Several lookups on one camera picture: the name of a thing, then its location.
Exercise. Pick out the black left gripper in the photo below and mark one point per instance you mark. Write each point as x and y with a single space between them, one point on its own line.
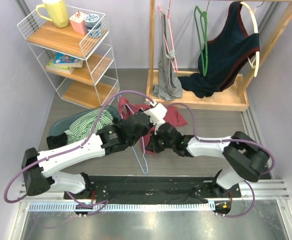
150 125

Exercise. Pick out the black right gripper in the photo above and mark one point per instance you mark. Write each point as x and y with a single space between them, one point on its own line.
152 146

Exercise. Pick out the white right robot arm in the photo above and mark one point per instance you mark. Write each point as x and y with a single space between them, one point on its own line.
247 158

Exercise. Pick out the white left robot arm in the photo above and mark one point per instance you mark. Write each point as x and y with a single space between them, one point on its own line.
42 170

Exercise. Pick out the grey tank top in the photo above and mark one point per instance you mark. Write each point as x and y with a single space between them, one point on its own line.
169 86

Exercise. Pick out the navy tank top red trim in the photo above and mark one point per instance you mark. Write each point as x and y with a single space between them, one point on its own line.
227 54

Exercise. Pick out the pink hanger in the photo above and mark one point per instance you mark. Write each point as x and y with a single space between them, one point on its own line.
168 36

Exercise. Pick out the cream white hanger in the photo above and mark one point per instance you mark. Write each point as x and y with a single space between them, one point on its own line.
255 63

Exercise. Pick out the green hanger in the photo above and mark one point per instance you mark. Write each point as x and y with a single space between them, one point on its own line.
201 24

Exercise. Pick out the green striped shirt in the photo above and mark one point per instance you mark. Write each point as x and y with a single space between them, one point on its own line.
81 128

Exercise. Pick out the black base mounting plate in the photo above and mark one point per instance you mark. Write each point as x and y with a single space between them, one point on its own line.
154 190

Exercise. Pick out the teal plastic laundry basin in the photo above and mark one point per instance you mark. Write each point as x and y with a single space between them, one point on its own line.
64 124

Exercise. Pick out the wooden clothes rack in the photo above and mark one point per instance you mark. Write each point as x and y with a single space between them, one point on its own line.
234 98

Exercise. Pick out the blue cover book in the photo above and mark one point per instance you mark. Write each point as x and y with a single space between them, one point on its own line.
63 60

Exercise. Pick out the green cover book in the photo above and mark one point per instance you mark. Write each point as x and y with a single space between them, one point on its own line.
53 67

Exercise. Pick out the blue white patterned cup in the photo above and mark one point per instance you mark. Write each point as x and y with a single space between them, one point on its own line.
93 26

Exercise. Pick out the pink small box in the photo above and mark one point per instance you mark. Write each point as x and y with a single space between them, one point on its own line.
77 21

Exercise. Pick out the yellow mug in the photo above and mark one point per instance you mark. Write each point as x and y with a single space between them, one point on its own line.
57 11

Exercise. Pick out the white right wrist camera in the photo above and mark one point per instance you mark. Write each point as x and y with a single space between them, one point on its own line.
158 126

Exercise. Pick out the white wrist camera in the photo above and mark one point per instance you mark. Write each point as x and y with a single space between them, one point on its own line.
156 113
158 126

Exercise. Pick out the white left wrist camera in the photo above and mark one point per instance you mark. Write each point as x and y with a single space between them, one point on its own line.
156 113

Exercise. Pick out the white wire wooden shelf rack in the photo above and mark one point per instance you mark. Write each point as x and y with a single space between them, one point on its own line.
88 86

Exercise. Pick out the slotted aluminium cable rail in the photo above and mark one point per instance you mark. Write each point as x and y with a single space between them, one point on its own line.
72 206

